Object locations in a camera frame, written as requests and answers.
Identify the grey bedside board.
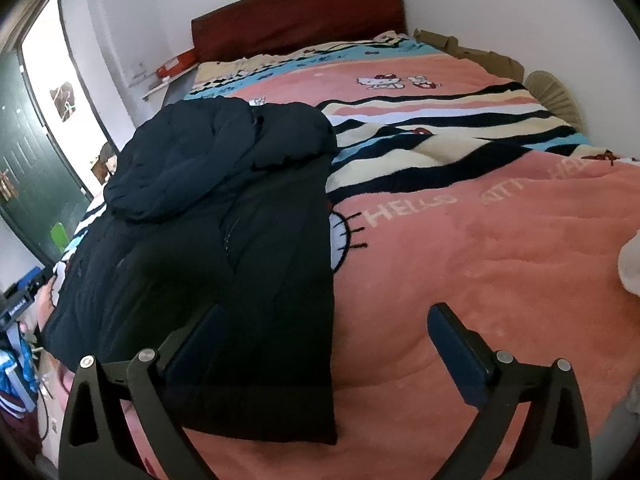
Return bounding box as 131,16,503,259
162,72,201,106

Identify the red box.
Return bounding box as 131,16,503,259
156,50,197,78

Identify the beige fan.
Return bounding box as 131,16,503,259
524,70,586,133

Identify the dark red bed headboard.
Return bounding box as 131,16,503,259
191,0,407,63

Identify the black hooded padded jacket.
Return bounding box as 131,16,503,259
42,96,341,446

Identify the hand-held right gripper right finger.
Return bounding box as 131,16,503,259
427,302,593,480

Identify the blue white garment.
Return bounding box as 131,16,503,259
0,330,41,411

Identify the white wall shelf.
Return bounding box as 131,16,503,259
142,67,198,100

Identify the brown cardboard sheet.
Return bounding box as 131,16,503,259
412,29,525,83

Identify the white cloth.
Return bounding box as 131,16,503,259
617,230,640,296

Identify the pink cartoon printed blanket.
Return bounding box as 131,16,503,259
30,30,640,480

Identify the green plastic chair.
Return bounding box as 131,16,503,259
49,222,68,256

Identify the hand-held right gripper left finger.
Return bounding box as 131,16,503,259
57,302,228,480

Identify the black floor cable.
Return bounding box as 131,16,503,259
39,387,57,443

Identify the green metal door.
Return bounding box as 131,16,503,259
0,50,93,266

